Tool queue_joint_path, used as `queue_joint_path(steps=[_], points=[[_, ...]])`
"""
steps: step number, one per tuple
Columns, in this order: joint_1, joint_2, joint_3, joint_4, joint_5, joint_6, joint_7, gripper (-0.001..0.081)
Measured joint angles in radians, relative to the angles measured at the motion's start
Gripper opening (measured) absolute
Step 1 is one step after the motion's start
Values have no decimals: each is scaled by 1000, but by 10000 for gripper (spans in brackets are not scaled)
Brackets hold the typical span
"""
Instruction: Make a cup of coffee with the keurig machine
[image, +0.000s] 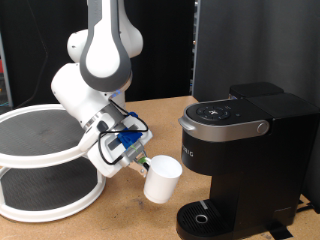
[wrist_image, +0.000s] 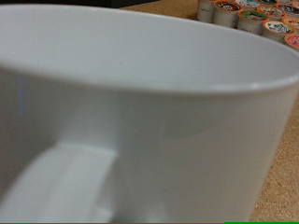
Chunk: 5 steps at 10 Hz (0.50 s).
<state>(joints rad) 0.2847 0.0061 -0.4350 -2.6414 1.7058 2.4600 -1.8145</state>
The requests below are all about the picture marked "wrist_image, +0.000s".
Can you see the white mug with green tape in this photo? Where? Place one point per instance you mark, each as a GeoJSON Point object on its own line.
{"type": "Point", "coordinates": [149, 124]}

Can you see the black Keurig coffee machine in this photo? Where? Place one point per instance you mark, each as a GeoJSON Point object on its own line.
{"type": "Point", "coordinates": [134, 2]}

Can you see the white K-cup orange lid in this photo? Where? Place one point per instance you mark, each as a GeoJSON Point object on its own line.
{"type": "Point", "coordinates": [205, 11]}

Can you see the white K-cup brown lid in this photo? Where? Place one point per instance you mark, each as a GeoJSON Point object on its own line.
{"type": "Point", "coordinates": [225, 14]}

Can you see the white K-cup teal lid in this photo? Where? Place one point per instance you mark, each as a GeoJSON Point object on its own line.
{"type": "Point", "coordinates": [247, 3]}

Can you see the white K-cup pink lid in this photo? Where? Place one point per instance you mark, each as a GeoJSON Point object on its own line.
{"type": "Point", "coordinates": [293, 41]}

